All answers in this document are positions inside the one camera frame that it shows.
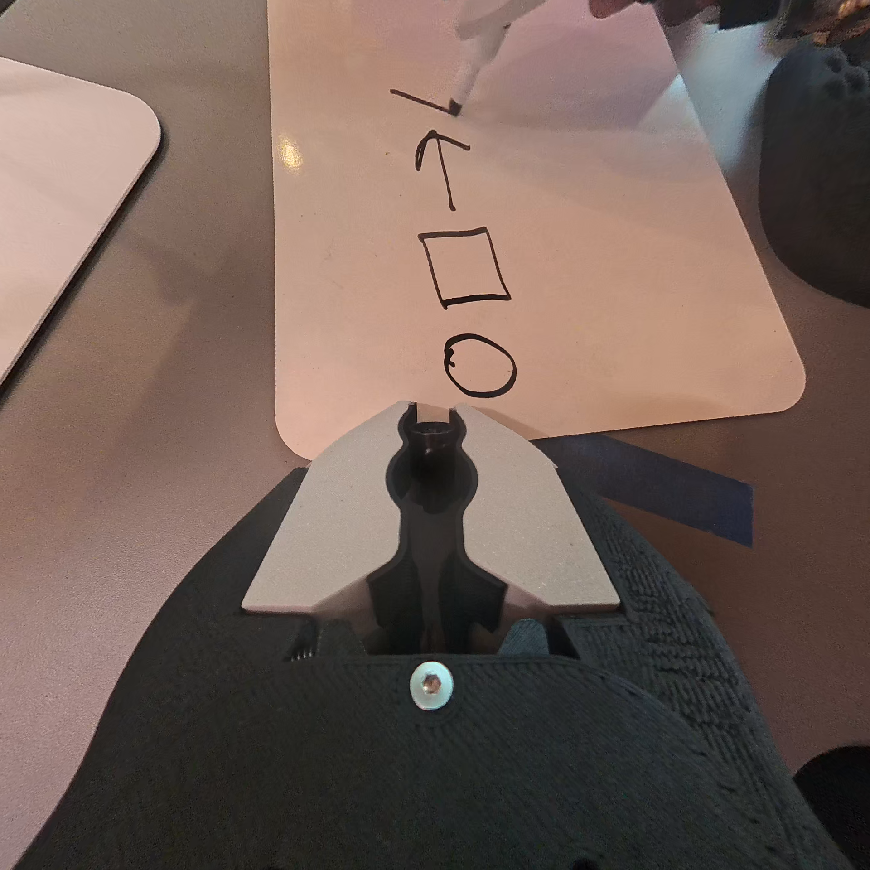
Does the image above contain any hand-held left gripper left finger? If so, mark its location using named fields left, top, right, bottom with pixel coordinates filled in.
left=241, top=401, right=419, bottom=653

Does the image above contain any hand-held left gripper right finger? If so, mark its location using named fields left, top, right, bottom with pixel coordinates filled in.
left=442, top=403, right=622, bottom=652

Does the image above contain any white whiteboard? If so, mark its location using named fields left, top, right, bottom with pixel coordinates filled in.
left=267, top=0, right=807, bottom=463

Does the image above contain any black dry erase marker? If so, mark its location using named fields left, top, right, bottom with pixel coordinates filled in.
left=449, top=0, right=538, bottom=118

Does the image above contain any blue tape strip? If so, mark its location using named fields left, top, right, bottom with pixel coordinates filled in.
left=537, top=434, right=755, bottom=548

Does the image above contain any black textured cushion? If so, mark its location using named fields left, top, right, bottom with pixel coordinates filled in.
left=758, top=41, right=870, bottom=307

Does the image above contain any white metal desk stand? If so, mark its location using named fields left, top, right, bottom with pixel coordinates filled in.
left=0, top=56, right=163, bottom=388

